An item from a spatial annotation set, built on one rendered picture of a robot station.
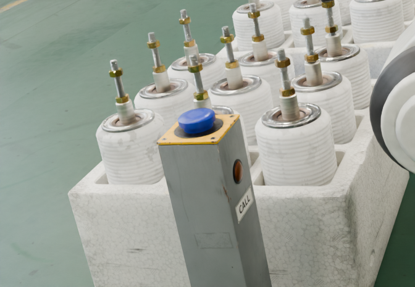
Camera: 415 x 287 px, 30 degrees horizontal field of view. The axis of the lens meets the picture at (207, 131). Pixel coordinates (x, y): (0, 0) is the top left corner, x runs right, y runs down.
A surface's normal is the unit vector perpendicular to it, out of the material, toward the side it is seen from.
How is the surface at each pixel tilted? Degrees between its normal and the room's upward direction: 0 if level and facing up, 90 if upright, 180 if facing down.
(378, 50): 90
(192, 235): 90
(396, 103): 90
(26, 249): 0
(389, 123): 90
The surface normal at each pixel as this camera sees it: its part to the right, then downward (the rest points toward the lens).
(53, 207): -0.19, -0.91
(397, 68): -0.76, -0.21
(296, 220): -0.37, 0.42
